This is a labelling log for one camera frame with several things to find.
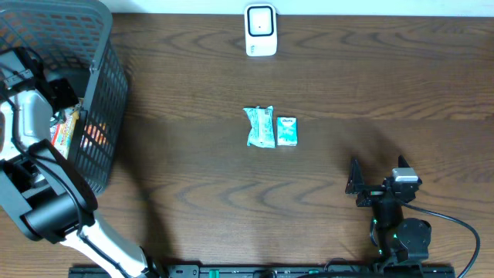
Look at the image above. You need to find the white barcode scanner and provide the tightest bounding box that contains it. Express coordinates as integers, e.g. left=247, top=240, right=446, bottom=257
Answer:
left=244, top=3, right=278, bottom=57

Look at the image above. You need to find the dark grey plastic basket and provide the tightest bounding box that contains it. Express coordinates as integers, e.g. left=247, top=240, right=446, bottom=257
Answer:
left=1, top=0, right=128, bottom=195

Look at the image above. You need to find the small teal tissue pack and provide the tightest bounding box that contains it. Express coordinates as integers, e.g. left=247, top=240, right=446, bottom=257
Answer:
left=277, top=117, right=298, bottom=146

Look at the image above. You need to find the black right camera cable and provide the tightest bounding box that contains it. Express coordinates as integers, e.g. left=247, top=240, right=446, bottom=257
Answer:
left=397, top=198, right=482, bottom=278

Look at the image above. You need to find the yellow wet wipes pack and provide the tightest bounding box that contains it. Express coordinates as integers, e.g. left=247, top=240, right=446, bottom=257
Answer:
left=50, top=98, right=83, bottom=159

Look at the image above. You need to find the teal snack wrapper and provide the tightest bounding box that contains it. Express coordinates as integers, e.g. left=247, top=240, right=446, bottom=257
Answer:
left=243, top=106, right=276, bottom=148

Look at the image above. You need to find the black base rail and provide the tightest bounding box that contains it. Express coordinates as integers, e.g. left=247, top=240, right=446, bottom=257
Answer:
left=68, top=263, right=456, bottom=278

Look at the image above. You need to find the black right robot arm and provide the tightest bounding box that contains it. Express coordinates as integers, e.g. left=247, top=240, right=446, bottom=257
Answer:
left=345, top=156, right=431, bottom=273

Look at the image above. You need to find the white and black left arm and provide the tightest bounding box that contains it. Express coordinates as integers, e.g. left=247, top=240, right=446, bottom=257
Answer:
left=1, top=47, right=167, bottom=277

